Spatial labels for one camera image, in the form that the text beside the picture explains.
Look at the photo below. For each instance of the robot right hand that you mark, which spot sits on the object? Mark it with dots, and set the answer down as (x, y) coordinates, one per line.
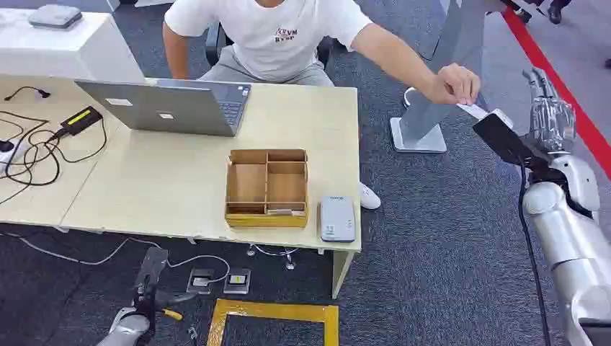
(553, 124)

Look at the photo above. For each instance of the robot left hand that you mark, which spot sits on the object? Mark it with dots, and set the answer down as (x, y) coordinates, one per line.
(152, 303)

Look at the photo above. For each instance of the person's left hand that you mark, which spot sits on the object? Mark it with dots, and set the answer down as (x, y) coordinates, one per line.
(453, 86)

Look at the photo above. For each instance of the white card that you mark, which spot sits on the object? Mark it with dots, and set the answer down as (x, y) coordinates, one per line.
(473, 112)

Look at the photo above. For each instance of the wooden compartment box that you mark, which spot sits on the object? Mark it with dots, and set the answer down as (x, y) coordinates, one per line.
(267, 188)

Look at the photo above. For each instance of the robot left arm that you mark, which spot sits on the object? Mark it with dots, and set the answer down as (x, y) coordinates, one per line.
(126, 329)

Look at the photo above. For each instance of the grey kiosk stand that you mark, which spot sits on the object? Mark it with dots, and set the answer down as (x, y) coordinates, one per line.
(425, 110)

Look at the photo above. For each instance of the bystander's black shoe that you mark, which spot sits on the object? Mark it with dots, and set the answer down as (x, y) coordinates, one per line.
(524, 16)
(556, 12)

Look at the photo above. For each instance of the yellow tape square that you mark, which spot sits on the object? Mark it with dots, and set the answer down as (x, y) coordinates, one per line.
(277, 311)

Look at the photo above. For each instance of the pale wooden desk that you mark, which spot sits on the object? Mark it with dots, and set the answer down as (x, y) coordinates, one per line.
(43, 200)
(181, 181)

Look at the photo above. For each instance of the chrome chair base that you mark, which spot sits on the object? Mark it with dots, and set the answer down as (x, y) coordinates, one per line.
(274, 252)

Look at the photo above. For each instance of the person's white shoe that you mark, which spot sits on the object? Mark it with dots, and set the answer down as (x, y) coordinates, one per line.
(370, 197)

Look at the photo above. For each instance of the card lying in box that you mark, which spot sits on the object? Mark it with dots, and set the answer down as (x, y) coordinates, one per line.
(285, 212)

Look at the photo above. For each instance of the grey-white card reader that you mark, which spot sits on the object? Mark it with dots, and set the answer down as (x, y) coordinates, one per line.
(337, 219)

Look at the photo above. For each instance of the person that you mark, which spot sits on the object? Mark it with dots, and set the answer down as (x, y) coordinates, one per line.
(281, 43)

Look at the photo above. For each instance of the grey laptop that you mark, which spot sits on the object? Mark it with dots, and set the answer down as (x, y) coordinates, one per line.
(162, 107)

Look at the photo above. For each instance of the black adapter with yellow label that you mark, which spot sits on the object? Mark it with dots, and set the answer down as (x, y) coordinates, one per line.
(80, 120)

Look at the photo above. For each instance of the white power strip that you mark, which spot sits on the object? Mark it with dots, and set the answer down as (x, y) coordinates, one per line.
(8, 153)

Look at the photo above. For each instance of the white cabinet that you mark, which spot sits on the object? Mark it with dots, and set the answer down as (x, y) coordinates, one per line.
(71, 52)

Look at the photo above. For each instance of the flat grey device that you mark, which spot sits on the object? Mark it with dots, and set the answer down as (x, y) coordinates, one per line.
(55, 16)

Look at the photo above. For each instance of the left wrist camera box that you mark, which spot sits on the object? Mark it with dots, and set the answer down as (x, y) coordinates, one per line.
(152, 270)

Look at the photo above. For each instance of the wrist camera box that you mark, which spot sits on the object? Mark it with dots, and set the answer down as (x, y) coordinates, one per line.
(152, 270)
(503, 138)

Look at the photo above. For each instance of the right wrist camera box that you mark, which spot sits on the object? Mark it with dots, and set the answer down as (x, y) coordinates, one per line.
(503, 138)

